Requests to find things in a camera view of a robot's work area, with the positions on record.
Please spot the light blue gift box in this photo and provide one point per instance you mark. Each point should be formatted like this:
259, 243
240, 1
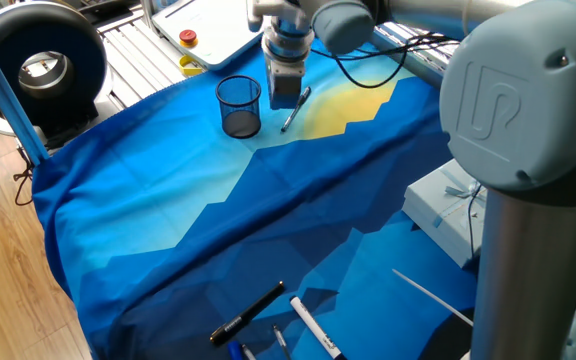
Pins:
433, 210

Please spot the blue frame post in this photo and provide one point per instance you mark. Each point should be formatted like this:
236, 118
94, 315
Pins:
3, 90

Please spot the white marker black cap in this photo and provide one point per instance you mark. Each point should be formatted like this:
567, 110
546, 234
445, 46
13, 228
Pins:
313, 325

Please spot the thin grey pen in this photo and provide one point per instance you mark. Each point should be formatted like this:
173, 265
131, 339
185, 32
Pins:
280, 341
248, 353

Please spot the white marker blue cap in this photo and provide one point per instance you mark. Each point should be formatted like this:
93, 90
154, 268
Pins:
234, 351

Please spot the grey Schunk gripper body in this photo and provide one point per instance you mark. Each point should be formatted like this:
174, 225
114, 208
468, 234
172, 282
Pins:
285, 82

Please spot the yellow plastic hook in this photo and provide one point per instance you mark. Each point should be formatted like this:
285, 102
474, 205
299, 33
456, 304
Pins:
184, 65

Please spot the black and silver gel pen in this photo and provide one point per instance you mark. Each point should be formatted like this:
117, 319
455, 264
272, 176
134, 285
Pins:
295, 110

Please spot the aluminium table rail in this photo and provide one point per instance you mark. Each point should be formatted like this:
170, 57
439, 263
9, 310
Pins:
408, 55

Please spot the long black pen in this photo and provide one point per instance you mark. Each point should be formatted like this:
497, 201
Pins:
248, 314

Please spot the white teach pendant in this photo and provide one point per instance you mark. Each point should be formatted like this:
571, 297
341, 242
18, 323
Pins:
218, 30

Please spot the black mesh pen holder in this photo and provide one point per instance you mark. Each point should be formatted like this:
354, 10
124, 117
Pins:
240, 127

